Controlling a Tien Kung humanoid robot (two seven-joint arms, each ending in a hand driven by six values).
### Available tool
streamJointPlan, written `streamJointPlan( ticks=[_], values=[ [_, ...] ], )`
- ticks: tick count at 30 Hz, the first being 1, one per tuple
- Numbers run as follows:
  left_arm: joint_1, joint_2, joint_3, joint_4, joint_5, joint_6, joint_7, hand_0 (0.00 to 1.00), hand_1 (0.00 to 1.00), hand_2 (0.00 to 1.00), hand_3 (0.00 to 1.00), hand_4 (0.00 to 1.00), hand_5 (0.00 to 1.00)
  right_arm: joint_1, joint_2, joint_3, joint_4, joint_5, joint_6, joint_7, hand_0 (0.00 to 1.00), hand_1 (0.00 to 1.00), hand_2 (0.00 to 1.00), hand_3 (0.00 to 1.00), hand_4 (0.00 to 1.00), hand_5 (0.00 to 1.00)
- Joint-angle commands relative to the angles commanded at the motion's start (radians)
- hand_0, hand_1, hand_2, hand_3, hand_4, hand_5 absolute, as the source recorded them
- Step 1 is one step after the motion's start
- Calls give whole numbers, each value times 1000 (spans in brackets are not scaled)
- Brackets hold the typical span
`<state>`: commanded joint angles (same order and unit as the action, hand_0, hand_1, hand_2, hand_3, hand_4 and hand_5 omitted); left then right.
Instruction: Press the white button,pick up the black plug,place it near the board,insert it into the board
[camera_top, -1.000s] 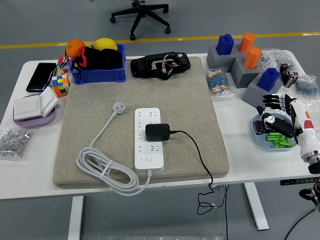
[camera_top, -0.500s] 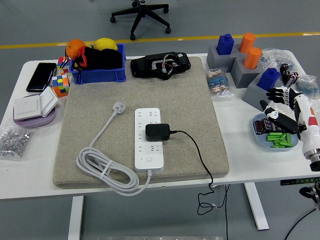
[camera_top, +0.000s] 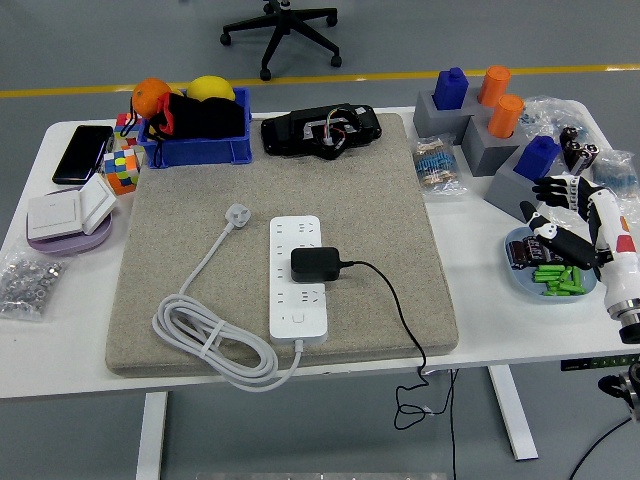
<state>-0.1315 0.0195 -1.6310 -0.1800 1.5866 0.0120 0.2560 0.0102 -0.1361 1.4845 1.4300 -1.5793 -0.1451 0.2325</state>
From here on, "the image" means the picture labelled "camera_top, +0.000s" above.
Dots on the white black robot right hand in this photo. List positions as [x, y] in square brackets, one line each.
[620, 270]

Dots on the black capacitor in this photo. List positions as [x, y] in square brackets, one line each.
[516, 255]
[532, 252]
[552, 257]

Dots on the table height control panel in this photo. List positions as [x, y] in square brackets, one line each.
[595, 363]

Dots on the bag of blue resistors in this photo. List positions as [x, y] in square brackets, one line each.
[617, 172]

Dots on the light blue tray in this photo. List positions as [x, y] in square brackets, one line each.
[522, 282]

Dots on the bag of black capacitors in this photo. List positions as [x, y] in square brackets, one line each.
[580, 150]

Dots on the blue square peg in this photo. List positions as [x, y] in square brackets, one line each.
[450, 90]
[537, 159]

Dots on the grey block holder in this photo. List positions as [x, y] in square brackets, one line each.
[505, 192]
[480, 150]

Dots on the crumpled clear plastic bag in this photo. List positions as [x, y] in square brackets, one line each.
[550, 117]

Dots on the white table leg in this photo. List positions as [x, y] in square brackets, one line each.
[150, 435]
[510, 415]

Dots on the orange cylinder peg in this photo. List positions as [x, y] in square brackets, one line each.
[506, 116]
[494, 85]

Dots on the clear bag of resistors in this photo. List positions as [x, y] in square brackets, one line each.
[437, 167]

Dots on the grey block with two holes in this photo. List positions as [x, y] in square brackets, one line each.
[425, 120]

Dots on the grey-brown mat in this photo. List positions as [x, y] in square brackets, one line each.
[350, 170]

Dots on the black opened electronic device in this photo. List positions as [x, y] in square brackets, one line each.
[285, 132]

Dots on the black office chair base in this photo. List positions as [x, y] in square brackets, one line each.
[280, 30]

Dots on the blue plastic bin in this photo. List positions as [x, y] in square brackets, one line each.
[200, 150]

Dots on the yellow lemon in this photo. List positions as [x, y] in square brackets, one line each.
[210, 87]

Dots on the orange fruit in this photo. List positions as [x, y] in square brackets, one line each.
[150, 95]

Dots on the colourful puzzle cube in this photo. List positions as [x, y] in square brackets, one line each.
[121, 172]
[126, 125]

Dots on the black smartphone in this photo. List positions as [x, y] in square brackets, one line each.
[82, 152]

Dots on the purple tray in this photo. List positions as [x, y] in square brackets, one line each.
[65, 246]

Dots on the clear bag of metal nuts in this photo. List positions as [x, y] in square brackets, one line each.
[25, 285]

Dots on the white wall switch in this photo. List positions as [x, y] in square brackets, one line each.
[52, 215]
[97, 202]

